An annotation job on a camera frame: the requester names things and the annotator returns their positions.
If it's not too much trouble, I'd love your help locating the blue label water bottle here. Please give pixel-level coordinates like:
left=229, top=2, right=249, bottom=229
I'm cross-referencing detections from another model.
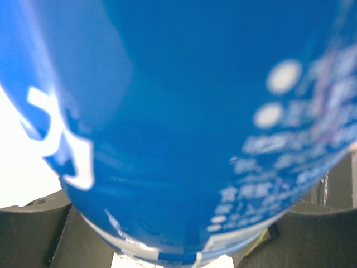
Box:
left=1, top=1, right=356, bottom=267

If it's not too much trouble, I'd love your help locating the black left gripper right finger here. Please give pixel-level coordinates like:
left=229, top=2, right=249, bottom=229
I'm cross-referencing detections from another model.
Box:
left=234, top=146, right=356, bottom=267

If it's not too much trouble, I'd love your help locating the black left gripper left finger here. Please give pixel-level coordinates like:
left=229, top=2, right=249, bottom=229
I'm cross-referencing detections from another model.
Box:
left=1, top=191, right=114, bottom=268

